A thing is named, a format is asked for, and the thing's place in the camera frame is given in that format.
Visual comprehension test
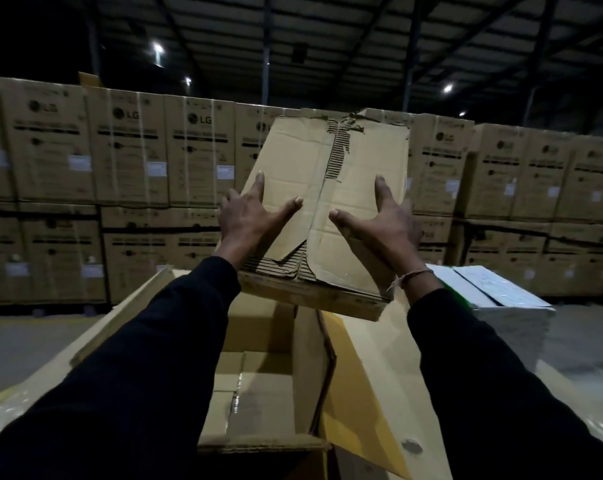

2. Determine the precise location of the person's right hand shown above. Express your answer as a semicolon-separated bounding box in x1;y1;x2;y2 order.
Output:
328;176;429;282

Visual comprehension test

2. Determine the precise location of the person's left hand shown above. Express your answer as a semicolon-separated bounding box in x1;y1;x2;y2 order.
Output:
216;171;304;269

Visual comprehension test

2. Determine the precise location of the torn cardboard piece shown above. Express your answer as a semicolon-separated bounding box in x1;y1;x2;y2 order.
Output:
237;108;411;323

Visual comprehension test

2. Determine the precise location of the person's left forearm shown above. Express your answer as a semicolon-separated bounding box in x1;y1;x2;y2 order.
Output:
0;245;255;480

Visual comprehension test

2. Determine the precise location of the person's right forearm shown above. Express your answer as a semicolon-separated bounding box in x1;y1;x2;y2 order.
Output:
390;269;603;480

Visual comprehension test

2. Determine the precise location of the large open cardboard box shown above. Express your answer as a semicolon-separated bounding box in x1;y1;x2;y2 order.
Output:
0;266;603;480

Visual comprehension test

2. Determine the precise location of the stack of printed cardboard boxes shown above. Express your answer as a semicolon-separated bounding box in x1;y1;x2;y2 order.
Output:
0;72;603;309

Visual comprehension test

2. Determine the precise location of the white box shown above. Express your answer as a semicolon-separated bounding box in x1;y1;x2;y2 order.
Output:
425;264;556;374

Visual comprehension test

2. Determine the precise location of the small taped cardboard box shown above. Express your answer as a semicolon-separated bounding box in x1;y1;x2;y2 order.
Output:
201;351;296;441

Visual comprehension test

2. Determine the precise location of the thread wrist bracelet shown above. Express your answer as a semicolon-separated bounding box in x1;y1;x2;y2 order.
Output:
387;267;435;294

